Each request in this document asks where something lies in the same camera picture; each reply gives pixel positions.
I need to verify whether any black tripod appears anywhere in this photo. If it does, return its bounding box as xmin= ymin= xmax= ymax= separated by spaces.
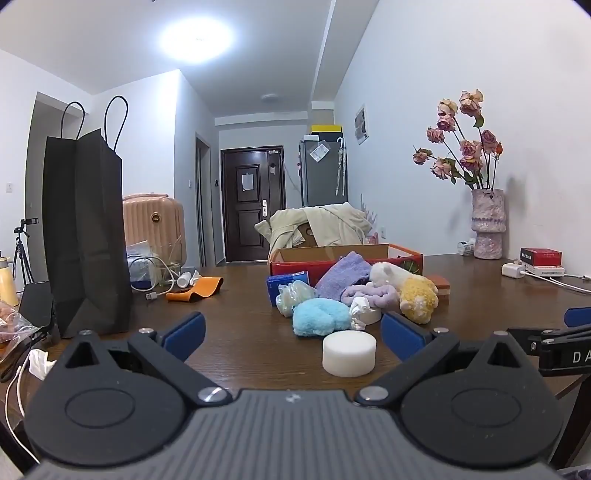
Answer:
xmin=13 ymin=217 xmax=40 ymax=284

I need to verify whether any yellow plush toy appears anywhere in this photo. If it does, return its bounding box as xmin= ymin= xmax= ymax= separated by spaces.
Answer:
xmin=399 ymin=274 xmax=438 ymax=323

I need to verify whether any clear snack bag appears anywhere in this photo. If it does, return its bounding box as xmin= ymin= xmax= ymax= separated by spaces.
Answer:
xmin=0 ymin=300 xmax=40 ymax=354

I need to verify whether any white folded umbrella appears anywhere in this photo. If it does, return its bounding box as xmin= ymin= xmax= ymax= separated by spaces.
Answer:
xmin=336 ymin=137 xmax=347 ymax=195

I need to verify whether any purple towel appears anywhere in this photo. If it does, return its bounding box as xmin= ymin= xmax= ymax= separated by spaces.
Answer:
xmin=315 ymin=251 xmax=372 ymax=301

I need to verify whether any white plastic-wrapped item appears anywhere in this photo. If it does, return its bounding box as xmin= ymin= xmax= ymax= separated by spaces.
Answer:
xmin=348 ymin=298 xmax=370 ymax=329

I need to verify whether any lavender fluffy cloth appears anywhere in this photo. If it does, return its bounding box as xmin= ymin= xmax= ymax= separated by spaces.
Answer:
xmin=342 ymin=283 xmax=400 ymax=311

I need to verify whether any dark brown entrance door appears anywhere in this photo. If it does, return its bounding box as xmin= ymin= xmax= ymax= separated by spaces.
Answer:
xmin=221 ymin=147 xmax=283 ymax=264

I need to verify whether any white foam cylinder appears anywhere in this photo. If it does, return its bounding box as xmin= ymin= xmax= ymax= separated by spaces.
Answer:
xmin=322 ymin=330 xmax=377 ymax=378

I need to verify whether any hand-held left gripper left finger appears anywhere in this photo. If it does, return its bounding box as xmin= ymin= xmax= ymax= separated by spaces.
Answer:
xmin=60 ymin=311 xmax=234 ymax=407

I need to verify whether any grey refrigerator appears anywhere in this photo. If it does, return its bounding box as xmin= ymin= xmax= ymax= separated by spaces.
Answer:
xmin=299 ymin=138 xmax=348 ymax=208

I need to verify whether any black paper bag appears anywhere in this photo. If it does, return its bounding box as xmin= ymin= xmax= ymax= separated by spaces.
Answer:
xmin=42 ymin=95 xmax=134 ymax=339

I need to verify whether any blue fluffy sponge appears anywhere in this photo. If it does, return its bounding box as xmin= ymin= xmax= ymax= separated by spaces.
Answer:
xmin=292 ymin=298 xmax=352 ymax=339

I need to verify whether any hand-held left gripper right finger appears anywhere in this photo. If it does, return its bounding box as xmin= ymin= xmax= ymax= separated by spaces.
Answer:
xmin=355 ymin=312 xmax=536 ymax=409

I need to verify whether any pink suitcase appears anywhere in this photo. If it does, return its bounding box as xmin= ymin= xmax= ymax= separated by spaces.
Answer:
xmin=122 ymin=194 xmax=187 ymax=271

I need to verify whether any clear glass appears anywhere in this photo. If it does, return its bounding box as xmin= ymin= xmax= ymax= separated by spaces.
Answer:
xmin=154 ymin=242 xmax=184 ymax=278

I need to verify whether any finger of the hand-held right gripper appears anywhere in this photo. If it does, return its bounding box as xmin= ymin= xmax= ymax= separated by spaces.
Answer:
xmin=564 ymin=307 xmax=591 ymax=329
xmin=507 ymin=327 xmax=591 ymax=357

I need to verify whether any crumpled white tissue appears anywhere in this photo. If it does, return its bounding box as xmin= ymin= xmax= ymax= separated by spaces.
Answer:
xmin=28 ymin=349 xmax=56 ymax=381

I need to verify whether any red cardboard box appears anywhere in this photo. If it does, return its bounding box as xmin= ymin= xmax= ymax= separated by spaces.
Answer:
xmin=269 ymin=243 xmax=424 ymax=283

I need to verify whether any purple wall decal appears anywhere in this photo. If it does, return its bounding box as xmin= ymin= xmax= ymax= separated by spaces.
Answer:
xmin=360 ymin=194 xmax=380 ymax=234

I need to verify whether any grey interior door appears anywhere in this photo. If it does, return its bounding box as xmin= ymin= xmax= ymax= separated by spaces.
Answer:
xmin=196 ymin=134 xmax=213 ymax=268

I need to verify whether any beige coat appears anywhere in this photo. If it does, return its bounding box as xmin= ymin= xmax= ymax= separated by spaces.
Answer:
xmin=255 ymin=202 xmax=374 ymax=254

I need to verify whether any yellow bottle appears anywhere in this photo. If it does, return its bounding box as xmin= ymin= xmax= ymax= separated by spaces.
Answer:
xmin=0 ymin=256 xmax=19 ymax=308

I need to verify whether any white plush toy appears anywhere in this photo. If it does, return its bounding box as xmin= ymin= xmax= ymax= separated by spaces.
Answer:
xmin=369 ymin=261 xmax=414 ymax=287

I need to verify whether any wooden chair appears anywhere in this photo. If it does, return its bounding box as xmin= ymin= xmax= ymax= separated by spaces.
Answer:
xmin=295 ymin=222 xmax=319 ymax=247

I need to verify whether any black pouch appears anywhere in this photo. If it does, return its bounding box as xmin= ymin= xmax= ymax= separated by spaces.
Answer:
xmin=18 ymin=281 xmax=54 ymax=328

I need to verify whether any pale green mesh bath ball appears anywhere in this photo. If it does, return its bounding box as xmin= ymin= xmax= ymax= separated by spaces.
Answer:
xmin=276 ymin=281 xmax=318 ymax=318

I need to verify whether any blue box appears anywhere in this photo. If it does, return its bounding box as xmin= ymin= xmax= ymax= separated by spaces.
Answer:
xmin=266 ymin=271 xmax=310 ymax=306

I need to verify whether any thin white cable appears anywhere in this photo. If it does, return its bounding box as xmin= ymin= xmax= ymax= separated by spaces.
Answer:
xmin=4 ymin=364 xmax=40 ymax=462

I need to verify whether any dried rose bouquet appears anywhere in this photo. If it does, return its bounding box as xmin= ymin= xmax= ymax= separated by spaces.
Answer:
xmin=412 ymin=89 xmax=503 ymax=191

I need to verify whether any bright ceiling light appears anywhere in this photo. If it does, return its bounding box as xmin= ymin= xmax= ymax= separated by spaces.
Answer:
xmin=159 ymin=18 xmax=234 ymax=61

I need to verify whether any orange strap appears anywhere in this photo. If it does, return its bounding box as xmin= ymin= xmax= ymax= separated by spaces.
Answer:
xmin=165 ymin=277 xmax=225 ymax=303

